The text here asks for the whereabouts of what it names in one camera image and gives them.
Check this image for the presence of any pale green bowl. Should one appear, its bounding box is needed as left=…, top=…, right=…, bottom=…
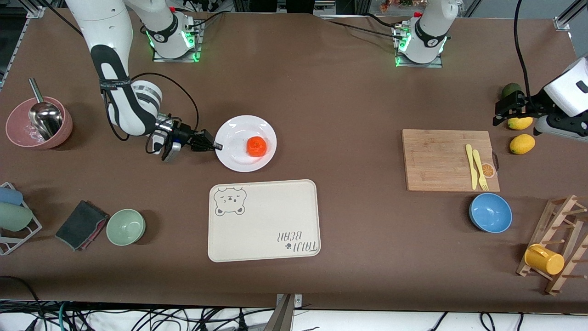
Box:
left=106, top=209, right=146, bottom=246

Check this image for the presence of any white round plate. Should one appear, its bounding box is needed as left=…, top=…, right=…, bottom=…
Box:
left=215, top=115, right=277, bottom=173

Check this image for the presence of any pale green cup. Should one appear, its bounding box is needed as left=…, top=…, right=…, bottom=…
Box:
left=0, top=202, right=34, bottom=232

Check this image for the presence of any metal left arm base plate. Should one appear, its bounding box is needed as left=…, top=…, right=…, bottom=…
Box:
left=395, top=23, right=444, bottom=68

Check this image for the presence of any orange mandarin fruit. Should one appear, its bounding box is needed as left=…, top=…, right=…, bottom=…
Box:
left=247, top=136, right=268, bottom=158

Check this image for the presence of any aluminium frame profile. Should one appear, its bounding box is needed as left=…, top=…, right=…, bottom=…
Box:
left=554, top=0, right=588, bottom=30

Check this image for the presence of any dark grey folded cloth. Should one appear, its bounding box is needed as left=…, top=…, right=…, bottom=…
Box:
left=55, top=200, right=109, bottom=251

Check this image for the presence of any wooden mug rack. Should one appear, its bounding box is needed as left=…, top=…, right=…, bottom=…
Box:
left=516, top=194, right=588, bottom=296

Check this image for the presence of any yellow plastic fork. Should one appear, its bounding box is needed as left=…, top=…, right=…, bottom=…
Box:
left=473, top=149, right=489, bottom=191

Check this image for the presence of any cream tray with bear print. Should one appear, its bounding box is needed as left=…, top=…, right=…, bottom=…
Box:
left=208, top=179, right=321, bottom=263

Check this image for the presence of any yellow mug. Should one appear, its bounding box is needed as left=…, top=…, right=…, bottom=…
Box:
left=524, top=244, right=565, bottom=276

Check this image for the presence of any light blue cup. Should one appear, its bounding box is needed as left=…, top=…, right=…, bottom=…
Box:
left=0, top=186, right=23, bottom=206

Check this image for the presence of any white wire cup holder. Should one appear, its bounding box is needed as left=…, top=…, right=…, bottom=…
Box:
left=0, top=182, right=43, bottom=256

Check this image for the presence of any metal scoop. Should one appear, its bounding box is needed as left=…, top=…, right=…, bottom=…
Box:
left=28, top=78, right=63, bottom=141

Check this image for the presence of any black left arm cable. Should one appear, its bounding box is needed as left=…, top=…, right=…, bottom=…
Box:
left=514, top=0, right=533, bottom=99

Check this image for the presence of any blue bowl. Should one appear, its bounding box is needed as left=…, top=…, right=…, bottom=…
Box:
left=469, top=193, right=513, bottom=234

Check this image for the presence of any pink bowl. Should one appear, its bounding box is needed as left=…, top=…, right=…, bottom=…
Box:
left=6, top=97, right=73, bottom=150

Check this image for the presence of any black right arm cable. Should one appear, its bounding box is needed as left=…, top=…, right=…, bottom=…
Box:
left=107, top=73, right=199, bottom=154

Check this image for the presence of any black table cable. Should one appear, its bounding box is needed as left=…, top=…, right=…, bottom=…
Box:
left=192, top=10, right=226, bottom=29
left=322, top=18, right=405, bottom=41

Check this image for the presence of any black floor cable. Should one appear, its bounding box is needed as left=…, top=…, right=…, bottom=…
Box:
left=0, top=275, right=46, bottom=331

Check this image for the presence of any yellow plastic knife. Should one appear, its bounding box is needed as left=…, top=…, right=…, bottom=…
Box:
left=465, top=144, right=479, bottom=190

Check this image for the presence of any yellow lemon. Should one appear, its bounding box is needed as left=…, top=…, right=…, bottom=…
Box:
left=509, top=134, right=536, bottom=155
left=507, top=116, right=534, bottom=131

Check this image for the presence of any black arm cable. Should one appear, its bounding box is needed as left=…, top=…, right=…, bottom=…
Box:
left=514, top=0, right=533, bottom=99
left=107, top=73, right=199, bottom=154

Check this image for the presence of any grey metal bracket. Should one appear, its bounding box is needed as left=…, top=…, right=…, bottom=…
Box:
left=264, top=293, right=304, bottom=331

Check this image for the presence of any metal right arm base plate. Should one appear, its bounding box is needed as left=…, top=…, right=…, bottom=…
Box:
left=153, top=18, right=203, bottom=63

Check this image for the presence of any wooden cutting board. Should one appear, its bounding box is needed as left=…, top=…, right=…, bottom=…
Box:
left=401, top=129, right=501, bottom=193

